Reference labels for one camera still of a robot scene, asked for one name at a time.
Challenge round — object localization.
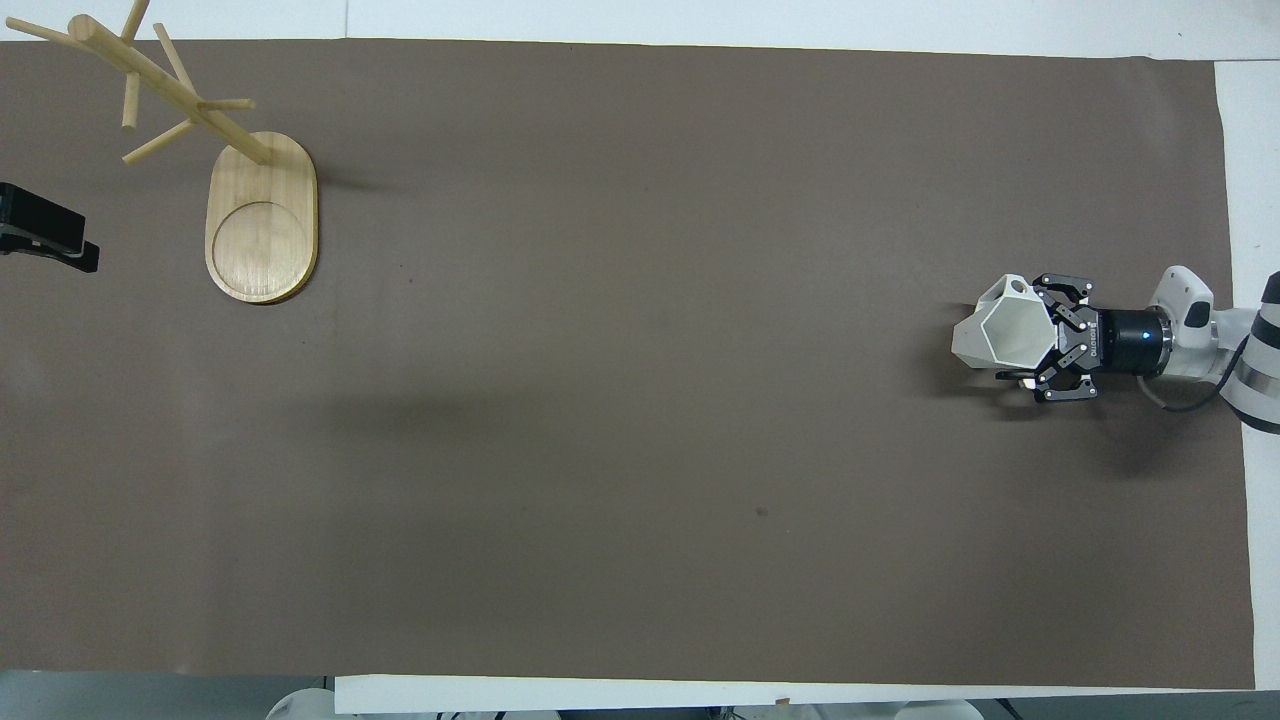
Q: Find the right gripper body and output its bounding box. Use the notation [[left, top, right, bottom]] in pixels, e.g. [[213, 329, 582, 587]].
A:
[[1070, 306, 1170, 379]]

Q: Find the black cable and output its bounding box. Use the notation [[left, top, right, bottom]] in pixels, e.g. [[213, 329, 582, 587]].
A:
[[1143, 335, 1253, 414]]

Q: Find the wooden cup rack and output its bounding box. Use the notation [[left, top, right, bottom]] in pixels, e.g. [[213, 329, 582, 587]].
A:
[[5, 0, 319, 306]]

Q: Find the white faceted cup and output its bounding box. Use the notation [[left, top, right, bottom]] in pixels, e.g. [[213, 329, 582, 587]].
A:
[[950, 273, 1059, 377]]

